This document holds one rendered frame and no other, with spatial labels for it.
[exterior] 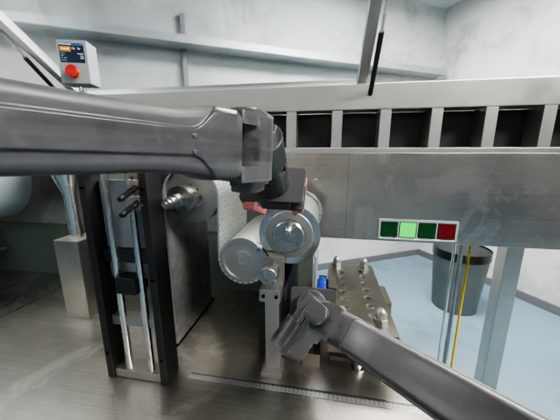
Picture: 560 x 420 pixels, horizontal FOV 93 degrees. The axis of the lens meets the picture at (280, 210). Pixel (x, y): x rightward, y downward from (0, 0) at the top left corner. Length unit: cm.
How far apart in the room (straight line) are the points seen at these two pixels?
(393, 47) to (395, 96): 288
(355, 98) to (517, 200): 60
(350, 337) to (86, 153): 38
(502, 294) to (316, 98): 105
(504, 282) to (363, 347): 102
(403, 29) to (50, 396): 402
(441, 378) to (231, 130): 33
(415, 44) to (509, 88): 303
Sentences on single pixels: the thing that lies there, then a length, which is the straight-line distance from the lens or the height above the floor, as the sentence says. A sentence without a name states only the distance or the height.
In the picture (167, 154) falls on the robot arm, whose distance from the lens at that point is 21.
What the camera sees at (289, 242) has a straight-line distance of 63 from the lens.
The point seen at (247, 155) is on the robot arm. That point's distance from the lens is 27.
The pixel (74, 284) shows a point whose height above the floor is 102.
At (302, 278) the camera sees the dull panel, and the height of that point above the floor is 97.
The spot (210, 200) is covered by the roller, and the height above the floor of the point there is 132.
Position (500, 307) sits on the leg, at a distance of 144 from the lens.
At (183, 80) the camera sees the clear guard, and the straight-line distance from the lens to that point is 109.
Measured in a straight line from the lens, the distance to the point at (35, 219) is 134.
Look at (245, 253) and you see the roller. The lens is 69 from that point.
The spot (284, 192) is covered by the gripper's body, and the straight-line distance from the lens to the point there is 42.
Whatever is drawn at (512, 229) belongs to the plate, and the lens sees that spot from 114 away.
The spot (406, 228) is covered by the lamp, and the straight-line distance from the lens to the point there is 100.
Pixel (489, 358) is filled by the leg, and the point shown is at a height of 60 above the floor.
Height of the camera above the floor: 144
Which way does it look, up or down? 12 degrees down
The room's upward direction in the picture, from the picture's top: straight up
